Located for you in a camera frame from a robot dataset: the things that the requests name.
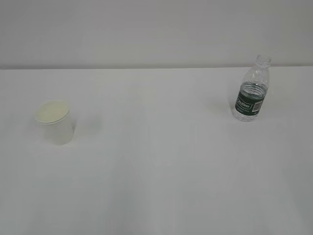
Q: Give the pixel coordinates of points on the white paper cup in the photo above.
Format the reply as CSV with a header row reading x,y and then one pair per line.
x,y
54,118

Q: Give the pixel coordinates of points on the clear water bottle green label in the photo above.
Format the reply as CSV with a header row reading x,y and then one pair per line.
x,y
253,90

